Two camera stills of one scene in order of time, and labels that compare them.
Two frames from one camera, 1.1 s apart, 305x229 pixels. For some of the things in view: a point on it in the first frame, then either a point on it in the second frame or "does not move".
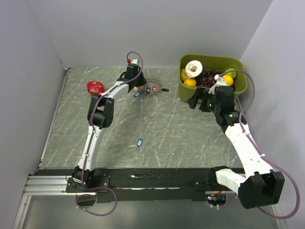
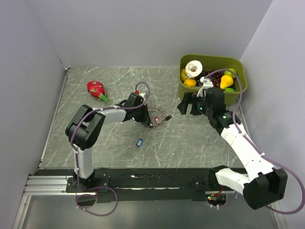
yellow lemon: (183, 75) does not move
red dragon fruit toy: (95, 88) does not move
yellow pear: (228, 80) does not move
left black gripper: (143, 79) to (145, 117)
